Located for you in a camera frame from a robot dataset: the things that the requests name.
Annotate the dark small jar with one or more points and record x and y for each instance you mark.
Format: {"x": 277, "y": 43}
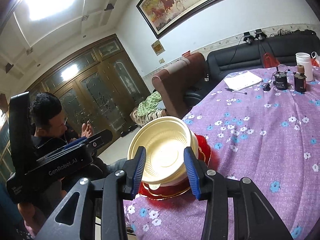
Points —
{"x": 300, "y": 79}

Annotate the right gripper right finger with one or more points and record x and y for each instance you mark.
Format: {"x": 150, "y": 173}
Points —
{"x": 207, "y": 184}

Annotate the black electronic device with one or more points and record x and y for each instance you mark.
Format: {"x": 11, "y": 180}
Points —
{"x": 280, "y": 77}

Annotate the red bag on sofa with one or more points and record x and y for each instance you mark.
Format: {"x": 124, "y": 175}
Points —
{"x": 270, "y": 61}

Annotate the seated person in black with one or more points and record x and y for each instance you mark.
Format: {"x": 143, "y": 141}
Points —
{"x": 52, "y": 132}

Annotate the clear ballpoint pen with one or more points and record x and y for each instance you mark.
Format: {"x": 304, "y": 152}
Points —
{"x": 235, "y": 91}

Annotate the beige plastic bowl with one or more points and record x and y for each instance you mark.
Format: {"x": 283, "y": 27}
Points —
{"x": 147, "y": 132}

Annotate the green patterned cloth pile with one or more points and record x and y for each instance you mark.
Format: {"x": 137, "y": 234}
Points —
{"x": 148, "y": 110}

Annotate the large white paper bowl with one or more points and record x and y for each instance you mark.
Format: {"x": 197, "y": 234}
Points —
{"x": 165, "y": 158}

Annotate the purple floral tablecloth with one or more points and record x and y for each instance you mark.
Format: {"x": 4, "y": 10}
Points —
{"x": 271, "y": 137}

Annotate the white paper notepad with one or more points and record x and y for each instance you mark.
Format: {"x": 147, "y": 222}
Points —
{"x": 242, "y": 80}

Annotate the red gold-rimmed glass plate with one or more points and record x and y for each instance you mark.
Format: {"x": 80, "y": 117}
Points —
{"x": 168, "y": 192}

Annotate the small yellow wall picture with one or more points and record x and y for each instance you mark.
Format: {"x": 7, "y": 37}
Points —
{"x": 157, "y": 47}

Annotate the brown armchair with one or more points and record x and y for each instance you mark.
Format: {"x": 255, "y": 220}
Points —
{"x": 173, "y": 81}

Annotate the wooden glass cabinet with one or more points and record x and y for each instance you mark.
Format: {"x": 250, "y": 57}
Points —
{"x": 98, "y": 83}

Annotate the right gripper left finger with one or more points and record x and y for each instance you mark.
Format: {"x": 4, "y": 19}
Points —
{"x": 121, "y": 185}

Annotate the white plastic jar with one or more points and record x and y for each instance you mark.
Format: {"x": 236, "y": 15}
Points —
{"x": 305, "y": 60}

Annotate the small black charger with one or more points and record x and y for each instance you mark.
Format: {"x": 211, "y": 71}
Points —
{"x": 266, "y": 87}

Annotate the black leather sofa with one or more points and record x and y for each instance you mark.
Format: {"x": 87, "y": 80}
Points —
{"x": 220, "y": 63}

